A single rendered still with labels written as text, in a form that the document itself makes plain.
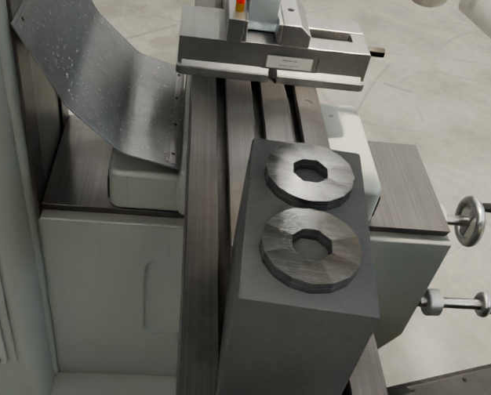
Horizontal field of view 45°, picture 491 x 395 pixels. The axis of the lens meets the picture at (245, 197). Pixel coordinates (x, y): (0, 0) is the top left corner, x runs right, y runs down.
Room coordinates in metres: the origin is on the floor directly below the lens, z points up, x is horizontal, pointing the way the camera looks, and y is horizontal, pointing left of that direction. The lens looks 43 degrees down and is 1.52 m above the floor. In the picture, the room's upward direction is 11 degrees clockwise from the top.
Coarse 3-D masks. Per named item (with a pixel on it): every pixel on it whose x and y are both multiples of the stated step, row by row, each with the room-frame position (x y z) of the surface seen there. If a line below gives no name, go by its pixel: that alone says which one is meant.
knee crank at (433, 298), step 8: (432, 288) 0.87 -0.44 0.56; (424, 296) 0.86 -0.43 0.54; (432, 296) 0.85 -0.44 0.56; (440, 296) 0.85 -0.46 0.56; (480, 296) 0.88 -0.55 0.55; (488, 296) 0.88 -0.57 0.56; (424, 304) 0.84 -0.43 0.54; (432, 304) 0.83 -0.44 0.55; (440, 304) 0.84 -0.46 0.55; (448, 304) 0.85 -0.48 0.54; (456, 304) 0.86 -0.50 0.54; (464, 304) 0.86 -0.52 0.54; (472, 304) 0.86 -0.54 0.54; (480, 304) 0.87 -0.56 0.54; (488, 304) 0.86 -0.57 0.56; (424, 312) 0.84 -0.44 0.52; (432, 312) 0.83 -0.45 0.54; (440, 312) 0.83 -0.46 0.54; (480, 312) 0.86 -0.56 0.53; (488, 312) 0.85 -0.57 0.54
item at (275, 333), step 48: (288, 144) 0.49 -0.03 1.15; (288, 192) 0.42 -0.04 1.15; (336, 192) 0.43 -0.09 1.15; (240, 240) 0.39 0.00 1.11; (288, 240) 0.36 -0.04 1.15; (336, 240) 0.37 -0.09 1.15; (240, 288) 0.31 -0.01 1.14; (288, 288) 0.31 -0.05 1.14; (336, 288) 0.32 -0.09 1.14; (240, 336) 0.30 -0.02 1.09; (288, 336) 0.30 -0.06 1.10; (336, 336) 0.30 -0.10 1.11; (240, 384) 0.30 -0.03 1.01; (288, 384) 0.30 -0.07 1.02; (336, 384) 0.30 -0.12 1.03
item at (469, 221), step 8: (464, 200) 1.04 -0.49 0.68; (472, 200) 1.02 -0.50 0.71; (456, 208) 1.05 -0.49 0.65; (464, 208) 1.04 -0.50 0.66; (472, 208) 1.01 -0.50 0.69; (480, 208) 0.99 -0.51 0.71; (488, 208) 1.00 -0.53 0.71; (448, 216) 1.00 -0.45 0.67; (456, 216) 1.00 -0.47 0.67; (464, 216) 1.01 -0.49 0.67; (472, 216) 1.00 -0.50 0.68; (480, 216) 0.98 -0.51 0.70; (448, 224) 0.99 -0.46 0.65; (456, 224) 0.99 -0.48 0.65; (464, 224) 0.99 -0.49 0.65; (472, 224) 0.99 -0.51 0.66; (480, 224) 0.96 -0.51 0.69; (456, 232) 1.01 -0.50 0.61; (464, 232) 1.00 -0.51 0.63; (472, 232) 0.97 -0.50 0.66; (480, 232) 0.95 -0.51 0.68; (464, 240) 0.97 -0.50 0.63; (472, 240) 0.95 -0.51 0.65
